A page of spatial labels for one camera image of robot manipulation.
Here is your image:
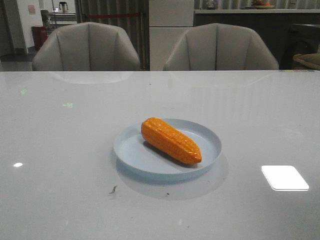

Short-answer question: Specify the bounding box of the white cabinet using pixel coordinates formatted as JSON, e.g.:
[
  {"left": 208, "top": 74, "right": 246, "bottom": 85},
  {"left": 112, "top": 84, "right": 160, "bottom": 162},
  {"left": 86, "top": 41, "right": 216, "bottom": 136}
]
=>
[{"left": 148, "top": 0, "right": 194, "bottom": 71}]

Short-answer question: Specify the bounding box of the kettle on background table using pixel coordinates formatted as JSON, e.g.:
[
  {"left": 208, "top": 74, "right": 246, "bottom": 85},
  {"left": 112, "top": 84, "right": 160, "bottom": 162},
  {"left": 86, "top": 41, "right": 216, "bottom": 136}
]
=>
[{"left": 58, "top": 1, "right": 69, "bottom": 13}]

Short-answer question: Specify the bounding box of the red barrier belt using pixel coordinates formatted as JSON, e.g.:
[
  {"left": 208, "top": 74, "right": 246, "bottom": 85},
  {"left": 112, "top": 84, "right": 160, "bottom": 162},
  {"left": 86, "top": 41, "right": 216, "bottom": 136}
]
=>
[{"left": 83, "top": 12, "right": 141, "bottom": 19}]

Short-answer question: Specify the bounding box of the beige upholstered chair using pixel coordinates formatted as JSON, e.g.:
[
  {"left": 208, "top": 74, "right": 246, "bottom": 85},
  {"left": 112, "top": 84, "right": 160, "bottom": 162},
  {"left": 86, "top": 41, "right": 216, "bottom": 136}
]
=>
[
  {"left": 32, "top": 22, "right": 141, "bottom": 72},
  {"left": 163, "top": 23, "right": 279, "bottom": 71}
]

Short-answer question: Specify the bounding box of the red trash bin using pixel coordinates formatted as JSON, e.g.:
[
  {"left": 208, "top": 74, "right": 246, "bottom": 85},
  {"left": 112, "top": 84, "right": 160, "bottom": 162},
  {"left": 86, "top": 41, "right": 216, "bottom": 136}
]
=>
[{"left": 31, "top": 25, "right": 48, "bottom": 50}]

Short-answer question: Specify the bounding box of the beige cushion at right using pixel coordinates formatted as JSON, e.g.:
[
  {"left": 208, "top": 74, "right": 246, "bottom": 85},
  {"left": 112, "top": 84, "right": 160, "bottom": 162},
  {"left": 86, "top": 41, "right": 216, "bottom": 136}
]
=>
[{"left": 293, "top": 53, "right": 320, "bottom": 71}]

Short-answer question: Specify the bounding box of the light blue round plate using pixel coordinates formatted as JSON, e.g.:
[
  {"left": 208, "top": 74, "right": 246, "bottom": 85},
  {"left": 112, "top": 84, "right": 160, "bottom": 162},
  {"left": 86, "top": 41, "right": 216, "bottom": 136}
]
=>
[{"left": 113, "top": 117, "right": 222, "bottom": 182}]

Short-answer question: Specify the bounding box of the orange toy corn cob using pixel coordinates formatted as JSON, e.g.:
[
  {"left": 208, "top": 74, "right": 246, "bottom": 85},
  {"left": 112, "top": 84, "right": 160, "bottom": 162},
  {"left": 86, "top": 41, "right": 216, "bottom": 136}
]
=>
[{"left": 140, "top": 117, "right": 202, "bottom": 165}]

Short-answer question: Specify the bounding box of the fruit bowl on counter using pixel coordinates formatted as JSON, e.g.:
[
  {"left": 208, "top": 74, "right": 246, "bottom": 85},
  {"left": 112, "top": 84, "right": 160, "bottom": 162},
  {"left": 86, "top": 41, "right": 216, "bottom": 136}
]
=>
[{"left": 251, "top": 0, "right": 275, "bottom": 10}]

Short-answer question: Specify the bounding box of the dark grey counter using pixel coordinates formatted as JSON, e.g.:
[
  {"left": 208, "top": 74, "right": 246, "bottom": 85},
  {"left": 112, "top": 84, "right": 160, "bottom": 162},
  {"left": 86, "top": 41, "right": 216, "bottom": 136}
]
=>
[{"left": 193, "top": 9, "right": 320, "bottom": 70}]

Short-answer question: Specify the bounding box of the pink wall poster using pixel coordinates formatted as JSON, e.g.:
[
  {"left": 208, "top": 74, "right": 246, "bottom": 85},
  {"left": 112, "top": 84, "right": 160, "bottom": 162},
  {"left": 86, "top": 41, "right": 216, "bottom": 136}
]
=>
[{"left": 28, "top": 4, "right": 36, "bottom": 15}]

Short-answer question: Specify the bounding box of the left beige upholstered chair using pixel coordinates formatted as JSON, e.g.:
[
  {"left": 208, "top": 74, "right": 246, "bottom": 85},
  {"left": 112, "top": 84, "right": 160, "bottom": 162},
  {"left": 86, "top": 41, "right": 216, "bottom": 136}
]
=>
[{"left": 32, "top": 22, "right": 141, "bottom": 72}]

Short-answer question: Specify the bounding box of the right beige upholstered chair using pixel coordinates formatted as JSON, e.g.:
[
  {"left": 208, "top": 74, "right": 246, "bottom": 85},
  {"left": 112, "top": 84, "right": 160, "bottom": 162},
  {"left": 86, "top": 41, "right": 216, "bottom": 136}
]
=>
[{"left": 163, "top": 23, "right": 279, "bottom": 71}]

